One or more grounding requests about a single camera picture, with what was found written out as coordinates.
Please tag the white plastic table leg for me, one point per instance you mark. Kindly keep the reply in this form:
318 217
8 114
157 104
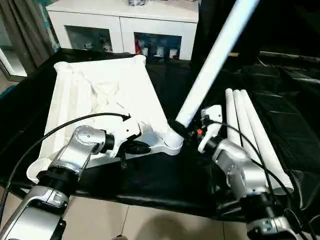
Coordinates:
212 62
262 140
240 112
229 112

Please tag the white plastic table top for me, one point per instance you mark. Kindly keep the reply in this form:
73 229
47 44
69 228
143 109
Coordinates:
100 75

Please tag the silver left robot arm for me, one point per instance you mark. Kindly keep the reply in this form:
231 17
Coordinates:
75 150

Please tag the black table mat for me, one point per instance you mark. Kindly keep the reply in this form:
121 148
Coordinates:
162 175

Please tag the dark metal rod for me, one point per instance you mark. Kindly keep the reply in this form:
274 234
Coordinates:
290 57

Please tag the white glass-door cabinet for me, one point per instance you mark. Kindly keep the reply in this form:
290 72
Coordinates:
112 15

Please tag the black backdrop cloth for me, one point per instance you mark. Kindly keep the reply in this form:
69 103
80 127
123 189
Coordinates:
275 25

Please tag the teal box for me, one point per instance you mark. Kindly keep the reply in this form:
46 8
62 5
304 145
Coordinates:
5 92

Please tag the grey window curtain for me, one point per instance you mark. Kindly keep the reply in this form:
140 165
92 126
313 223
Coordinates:
22 32

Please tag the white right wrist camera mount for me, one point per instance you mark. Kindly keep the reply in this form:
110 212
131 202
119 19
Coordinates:
212 112

